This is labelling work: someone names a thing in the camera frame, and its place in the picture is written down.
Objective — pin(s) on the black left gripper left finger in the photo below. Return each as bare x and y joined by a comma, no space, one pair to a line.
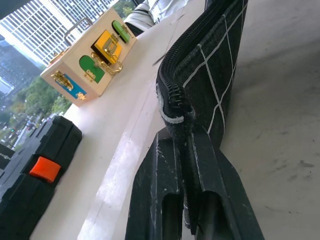
157,190

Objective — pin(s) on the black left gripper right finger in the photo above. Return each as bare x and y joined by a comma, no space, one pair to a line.
225,200

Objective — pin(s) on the black grid pencil pouch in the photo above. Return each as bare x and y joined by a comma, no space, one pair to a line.
212,62

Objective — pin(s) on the black orange-latch tool case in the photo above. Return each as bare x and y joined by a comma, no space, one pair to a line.
32,200

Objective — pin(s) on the wooden lock puzzle box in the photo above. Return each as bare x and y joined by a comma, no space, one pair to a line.
82,50

